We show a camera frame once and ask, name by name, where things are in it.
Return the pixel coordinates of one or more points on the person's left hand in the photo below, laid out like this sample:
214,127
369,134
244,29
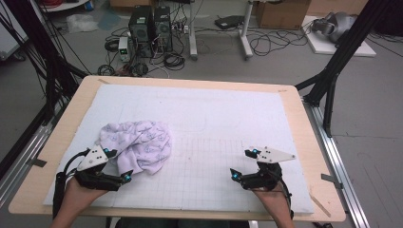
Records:
79,194

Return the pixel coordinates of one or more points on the flat black device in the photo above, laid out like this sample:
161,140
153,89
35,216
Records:
228,21

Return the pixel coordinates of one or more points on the teal floor sheet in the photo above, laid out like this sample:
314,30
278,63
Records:
109,20

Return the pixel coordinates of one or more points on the white bench power supply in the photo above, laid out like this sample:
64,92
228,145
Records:
124,49

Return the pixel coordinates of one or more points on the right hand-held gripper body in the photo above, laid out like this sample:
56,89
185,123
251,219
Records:
267,177

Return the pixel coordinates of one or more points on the light wooden table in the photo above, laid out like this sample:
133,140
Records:
301,126

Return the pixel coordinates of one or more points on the black tape strip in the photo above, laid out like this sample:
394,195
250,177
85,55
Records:
37,162

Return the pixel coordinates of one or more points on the person's dark pants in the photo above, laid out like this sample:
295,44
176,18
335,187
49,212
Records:
177,224

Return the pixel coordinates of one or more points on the brown cardboard box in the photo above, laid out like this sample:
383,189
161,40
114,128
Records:
282,14

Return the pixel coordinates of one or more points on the white desk leg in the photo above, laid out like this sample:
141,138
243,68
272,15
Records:
192,38
245,38

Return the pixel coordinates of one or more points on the white floor board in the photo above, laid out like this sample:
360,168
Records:
323,47

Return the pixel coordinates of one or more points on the grey headset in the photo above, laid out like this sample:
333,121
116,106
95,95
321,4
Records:
335,25

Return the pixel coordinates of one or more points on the lilac printed towel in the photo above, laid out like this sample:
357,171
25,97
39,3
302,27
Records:
139,145

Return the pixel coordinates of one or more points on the person's right hand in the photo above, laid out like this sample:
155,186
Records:
275,199

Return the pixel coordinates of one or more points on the white gridded foam mat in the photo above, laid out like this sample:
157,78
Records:
202,120

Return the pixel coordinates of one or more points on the wide black computer tower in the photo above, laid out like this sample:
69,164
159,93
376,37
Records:
141,31

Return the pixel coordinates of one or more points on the narrow black computer tower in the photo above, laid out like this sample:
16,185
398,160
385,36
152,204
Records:
163,28

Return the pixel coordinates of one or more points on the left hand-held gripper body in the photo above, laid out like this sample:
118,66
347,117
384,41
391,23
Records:
92,160

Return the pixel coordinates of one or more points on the aluminium rail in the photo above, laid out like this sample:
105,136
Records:
339,164
22,161

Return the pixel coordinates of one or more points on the white cabinet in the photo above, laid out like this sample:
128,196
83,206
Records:
9,38

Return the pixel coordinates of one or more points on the grey tape strip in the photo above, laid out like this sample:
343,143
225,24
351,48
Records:
331,180

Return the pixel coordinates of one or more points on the clear plastic bag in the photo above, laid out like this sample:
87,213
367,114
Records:
80,22

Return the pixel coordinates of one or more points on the black metal frame stand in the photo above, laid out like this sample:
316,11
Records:
342,53
47,63

